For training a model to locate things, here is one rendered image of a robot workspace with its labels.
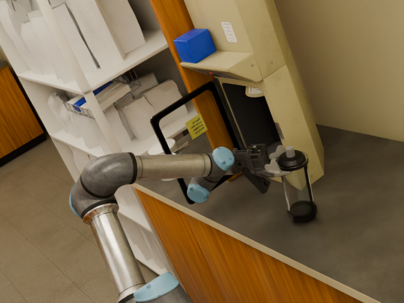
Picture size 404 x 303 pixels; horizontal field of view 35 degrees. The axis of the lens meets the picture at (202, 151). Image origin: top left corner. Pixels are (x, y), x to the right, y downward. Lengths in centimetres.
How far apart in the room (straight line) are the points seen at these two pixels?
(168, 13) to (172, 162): 69
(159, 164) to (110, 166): 15
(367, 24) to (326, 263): 88
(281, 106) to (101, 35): 130
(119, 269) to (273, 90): 84
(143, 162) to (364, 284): 73
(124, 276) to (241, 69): 79
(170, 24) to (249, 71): 41
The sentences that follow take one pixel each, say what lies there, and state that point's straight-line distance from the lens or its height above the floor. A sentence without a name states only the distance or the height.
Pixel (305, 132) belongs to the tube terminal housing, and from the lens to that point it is 236.
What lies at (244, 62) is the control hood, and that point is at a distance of 215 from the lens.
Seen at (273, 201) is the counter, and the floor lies 94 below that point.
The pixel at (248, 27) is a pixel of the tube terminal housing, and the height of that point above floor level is 160.
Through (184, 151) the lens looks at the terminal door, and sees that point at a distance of 243.
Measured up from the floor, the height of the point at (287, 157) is 120.
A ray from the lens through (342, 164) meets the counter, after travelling 249.
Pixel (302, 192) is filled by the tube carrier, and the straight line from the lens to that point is 213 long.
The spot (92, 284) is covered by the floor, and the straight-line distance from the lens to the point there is 430.
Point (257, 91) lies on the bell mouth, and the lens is 232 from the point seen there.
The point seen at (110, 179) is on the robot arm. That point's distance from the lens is 184.
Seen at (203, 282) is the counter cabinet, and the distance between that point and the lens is 314.
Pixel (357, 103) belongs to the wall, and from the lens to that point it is 263.
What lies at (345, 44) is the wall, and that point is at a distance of 251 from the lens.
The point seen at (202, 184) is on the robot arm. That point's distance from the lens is 209.
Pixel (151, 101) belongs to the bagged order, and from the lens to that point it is 346.
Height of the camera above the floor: 218
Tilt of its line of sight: 24 degrees down
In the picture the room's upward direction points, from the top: 23 degrees counter-clockwise
